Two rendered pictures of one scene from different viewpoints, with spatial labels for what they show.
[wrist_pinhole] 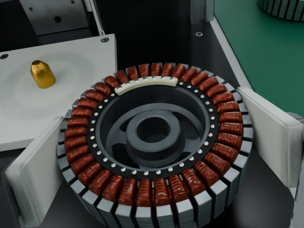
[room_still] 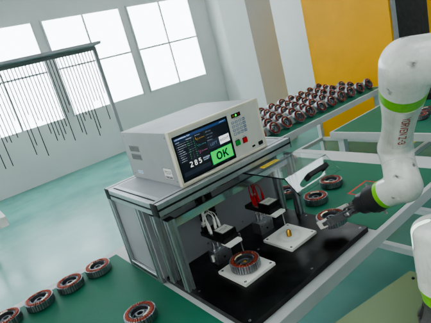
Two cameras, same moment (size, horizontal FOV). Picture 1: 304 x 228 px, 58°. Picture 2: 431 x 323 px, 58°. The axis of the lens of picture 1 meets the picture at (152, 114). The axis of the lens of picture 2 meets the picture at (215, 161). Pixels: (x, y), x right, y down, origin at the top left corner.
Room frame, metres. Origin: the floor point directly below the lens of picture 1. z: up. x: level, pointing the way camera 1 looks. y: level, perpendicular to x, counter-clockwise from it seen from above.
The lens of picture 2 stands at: (-0.75, 1.09, 1.56)
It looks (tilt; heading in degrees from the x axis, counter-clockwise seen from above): 16 degrees down; 324
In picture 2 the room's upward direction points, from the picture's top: 15 degrees counter-clockwise
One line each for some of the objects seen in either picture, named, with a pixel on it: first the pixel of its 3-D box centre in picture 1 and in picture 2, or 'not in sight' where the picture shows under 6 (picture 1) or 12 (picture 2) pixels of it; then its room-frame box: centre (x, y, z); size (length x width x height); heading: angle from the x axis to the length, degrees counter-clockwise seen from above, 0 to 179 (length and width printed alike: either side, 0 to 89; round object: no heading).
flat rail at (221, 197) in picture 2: not in sight; (236, 188); (0.34, 0.22, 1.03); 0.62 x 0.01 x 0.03; 89
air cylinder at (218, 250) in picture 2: not in sight; (220, 252); (0.39, 0.34, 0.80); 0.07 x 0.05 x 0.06; 89
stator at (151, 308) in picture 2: not in sight; (140, 314); (0.39, 0.72, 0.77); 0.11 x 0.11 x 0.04
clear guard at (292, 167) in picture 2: not in sight; (285, 170); (0.24, 0.04, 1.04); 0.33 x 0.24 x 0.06; 179
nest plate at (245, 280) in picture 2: not in sight; (246, 268); (0.24, 0.35, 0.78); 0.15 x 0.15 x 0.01; 89
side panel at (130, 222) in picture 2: not in sight; (136, 238); (0.65, 0.54, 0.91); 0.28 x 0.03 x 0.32; 179
